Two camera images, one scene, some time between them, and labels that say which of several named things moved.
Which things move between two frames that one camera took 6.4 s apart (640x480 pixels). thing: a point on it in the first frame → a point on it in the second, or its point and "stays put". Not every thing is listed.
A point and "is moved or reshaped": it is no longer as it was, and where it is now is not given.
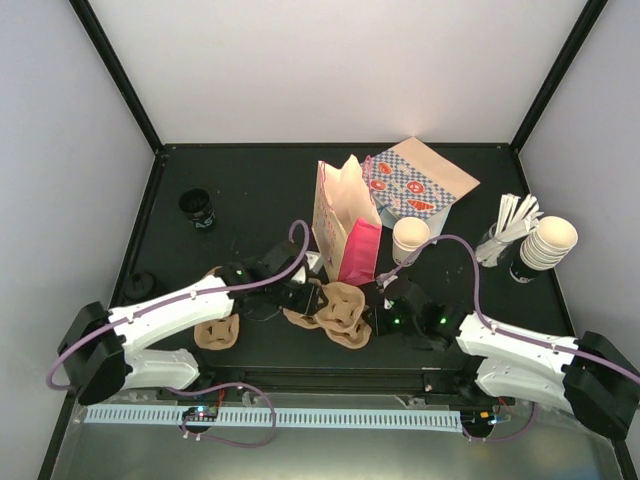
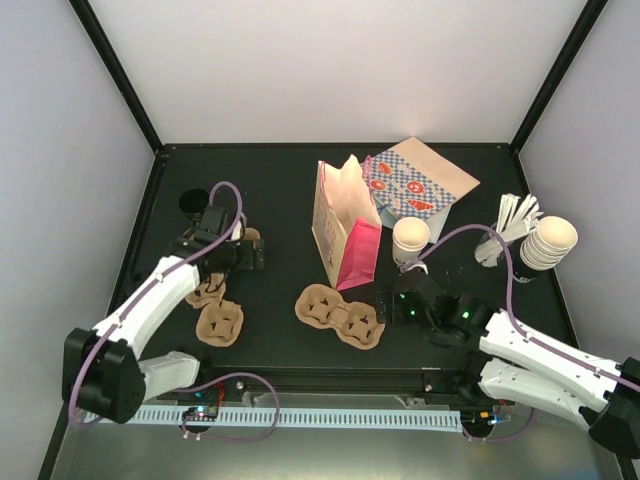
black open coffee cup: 196,205 stays put
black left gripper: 306,305 → 247,262
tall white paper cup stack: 552,241 stays put
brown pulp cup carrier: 342,318 is moved or reshaped
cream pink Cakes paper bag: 346,223 stays put
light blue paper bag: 388,220 stays put
